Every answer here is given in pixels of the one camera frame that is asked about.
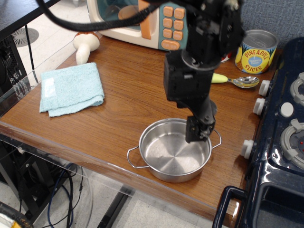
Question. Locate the dark blue toy stove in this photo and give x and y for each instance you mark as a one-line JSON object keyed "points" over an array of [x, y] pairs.
{"points": [[274, 192]]}

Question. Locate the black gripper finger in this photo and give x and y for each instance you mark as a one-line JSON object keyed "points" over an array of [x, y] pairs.
{"points": [[205, 131], [192, 130]]}

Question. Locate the plush mushroom toy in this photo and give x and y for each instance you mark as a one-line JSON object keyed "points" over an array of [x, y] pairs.
{"points": [[85, 43]]}

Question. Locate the spoon with green carrot handle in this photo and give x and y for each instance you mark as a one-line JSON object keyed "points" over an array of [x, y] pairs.
{"points": [[241, 82]]}

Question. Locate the orange toy plate in microwave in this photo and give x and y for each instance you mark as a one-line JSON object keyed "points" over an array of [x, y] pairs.
{"points": [[128, 12]]}

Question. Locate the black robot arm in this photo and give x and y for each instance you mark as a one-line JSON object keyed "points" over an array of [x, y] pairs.
{"points": [[214, 30]]}

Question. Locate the light blue folded cloth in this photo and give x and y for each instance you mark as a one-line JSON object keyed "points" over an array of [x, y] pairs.
{"points": [[70, 90]]}

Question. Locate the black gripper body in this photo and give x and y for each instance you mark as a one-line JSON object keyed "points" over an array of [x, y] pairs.
{"points": [[189, 85]]}

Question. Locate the toy microwave oven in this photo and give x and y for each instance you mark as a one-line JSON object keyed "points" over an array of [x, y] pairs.
{"points": [[164, 29]]}

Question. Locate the black desk top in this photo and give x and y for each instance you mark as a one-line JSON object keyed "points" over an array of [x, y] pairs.
{"points": [[15, 14]]}

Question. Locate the tomato sauce can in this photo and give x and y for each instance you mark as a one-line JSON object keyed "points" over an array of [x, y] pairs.
{"points": [[226, 57]]}

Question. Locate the small stainless steel pan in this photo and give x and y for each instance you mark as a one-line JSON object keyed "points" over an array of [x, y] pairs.
{"points": [[168, 156]]}

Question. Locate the pineapple slices can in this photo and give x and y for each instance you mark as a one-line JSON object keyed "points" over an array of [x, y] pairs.
{"points": [[256, 53]]}

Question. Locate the black table leg frame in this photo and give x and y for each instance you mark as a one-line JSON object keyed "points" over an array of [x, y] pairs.
{"points": [[114, 209]]}

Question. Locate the white stove knob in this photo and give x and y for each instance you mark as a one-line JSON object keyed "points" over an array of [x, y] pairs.
{"points": [[247, 148], [264, 87], [259, 105]]}

